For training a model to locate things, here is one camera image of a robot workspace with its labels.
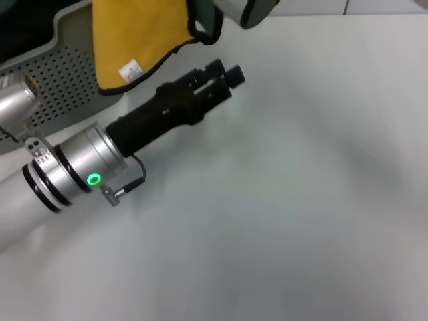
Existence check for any grey perforated storage box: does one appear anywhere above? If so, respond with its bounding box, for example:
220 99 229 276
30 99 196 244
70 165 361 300
0 0 126 156

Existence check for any black cable black plug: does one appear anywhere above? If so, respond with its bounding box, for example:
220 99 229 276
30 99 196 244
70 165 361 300
100 152 148 207

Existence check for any yellow towel black trim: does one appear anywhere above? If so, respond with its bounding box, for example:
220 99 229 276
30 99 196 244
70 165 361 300
91 0 224 96

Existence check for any silver wrist clamp bracket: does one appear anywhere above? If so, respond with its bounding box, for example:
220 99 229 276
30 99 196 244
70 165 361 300
23 135 56 168

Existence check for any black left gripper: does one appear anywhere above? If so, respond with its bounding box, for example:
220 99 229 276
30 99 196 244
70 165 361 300
106 58 247 158

